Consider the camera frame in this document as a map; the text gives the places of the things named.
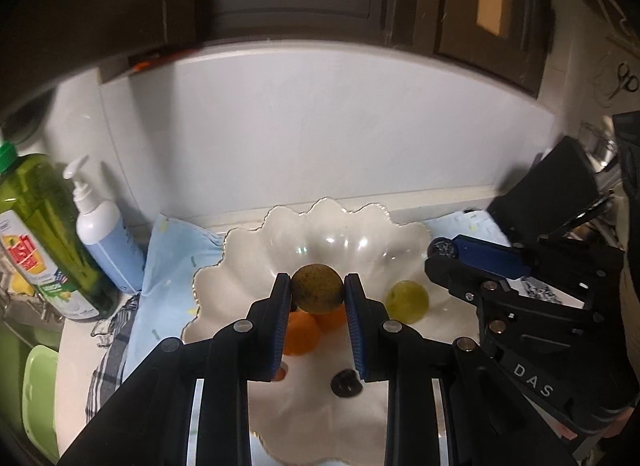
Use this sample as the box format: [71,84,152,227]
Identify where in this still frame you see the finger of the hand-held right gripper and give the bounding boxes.
[424,246,506,309]
[452,234,621,281]

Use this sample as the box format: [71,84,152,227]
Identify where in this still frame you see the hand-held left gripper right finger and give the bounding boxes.
[344,273,578,466]

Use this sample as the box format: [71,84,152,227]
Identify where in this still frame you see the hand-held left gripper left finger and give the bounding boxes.
[57,272,292,466]

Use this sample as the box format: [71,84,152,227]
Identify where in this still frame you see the large orange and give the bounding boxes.
[283,312,322,357]

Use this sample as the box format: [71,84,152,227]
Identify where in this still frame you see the yellow-brown speckled round fruit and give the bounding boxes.
[290,263,346,316]

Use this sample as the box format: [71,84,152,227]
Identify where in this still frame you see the white scalloped ceramic bowl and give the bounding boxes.
[181,197,483,466]

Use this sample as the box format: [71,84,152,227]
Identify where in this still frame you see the dark purple plum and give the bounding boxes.
[331,369,365,397]

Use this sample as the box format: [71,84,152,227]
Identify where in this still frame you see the person's right hand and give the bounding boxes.
[550,406,635,443]

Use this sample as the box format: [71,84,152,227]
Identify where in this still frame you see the small tangerine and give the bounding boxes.
[314,304,350,332]

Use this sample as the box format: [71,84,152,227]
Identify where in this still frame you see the green round fruit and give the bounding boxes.
[385,280,430,325]

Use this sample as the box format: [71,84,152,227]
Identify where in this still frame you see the black knife block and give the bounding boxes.
[486,135,603,247]

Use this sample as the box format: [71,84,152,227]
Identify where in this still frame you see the light blue printed cloth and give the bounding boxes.
[122,210,503,383]

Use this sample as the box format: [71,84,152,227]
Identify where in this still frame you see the grey checkered towel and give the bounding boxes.
[84,293,142,421]

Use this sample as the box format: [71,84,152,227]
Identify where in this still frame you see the white pump bottle blue label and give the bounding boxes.
[62,155,147,295]

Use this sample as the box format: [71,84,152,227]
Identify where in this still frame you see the black scissors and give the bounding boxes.
[594,60,640,107]

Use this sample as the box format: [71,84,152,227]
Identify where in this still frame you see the green dish soap bottle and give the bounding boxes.
[0,142,121,323]

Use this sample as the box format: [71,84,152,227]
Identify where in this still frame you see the light green plastic tray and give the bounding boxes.
[21,345,64,463]

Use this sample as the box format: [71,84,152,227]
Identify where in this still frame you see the steel knife handles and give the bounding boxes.
[577,118,623,191]

